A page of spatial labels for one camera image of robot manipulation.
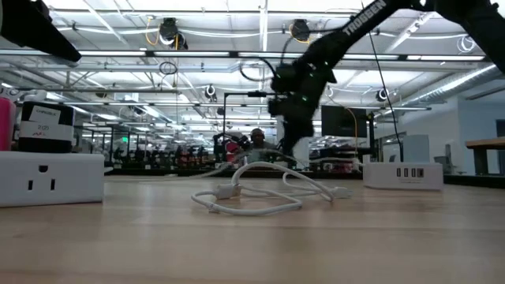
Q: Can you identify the black ceiling cable reel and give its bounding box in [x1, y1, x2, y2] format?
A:
[290, 18, 312, 44]
[157, 16, 189, 51]

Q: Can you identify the black monitor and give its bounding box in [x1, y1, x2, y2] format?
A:
[320, 104, 368, 139]

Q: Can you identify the square white USB power hub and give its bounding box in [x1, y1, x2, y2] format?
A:
[362, 162, 445, 192]

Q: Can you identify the smooth white USB cable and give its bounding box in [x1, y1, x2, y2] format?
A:
[190, 160, 354, 217]

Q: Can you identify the red USB charger cube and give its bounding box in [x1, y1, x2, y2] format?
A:
[0, 97, 17, 152]

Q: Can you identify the thin black taut cable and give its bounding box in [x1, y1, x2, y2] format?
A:
[359, 0, 406, 163]

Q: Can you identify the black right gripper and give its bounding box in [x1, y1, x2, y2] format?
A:
[267, 58, 336, 157]

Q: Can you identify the yellow cable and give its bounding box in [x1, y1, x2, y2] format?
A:
[346, 106, 359, 153]

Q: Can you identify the black USB charger cube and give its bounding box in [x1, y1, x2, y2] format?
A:
[17, 101, 76, 154]

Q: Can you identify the long white power strip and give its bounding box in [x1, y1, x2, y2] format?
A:
[0, 151, 106, 209]

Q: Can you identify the grey workbench with wooden top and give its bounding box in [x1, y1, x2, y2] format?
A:
[465, 136, 505, 177]

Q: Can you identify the person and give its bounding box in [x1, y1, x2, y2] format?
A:
[244, 127, 277, 153]

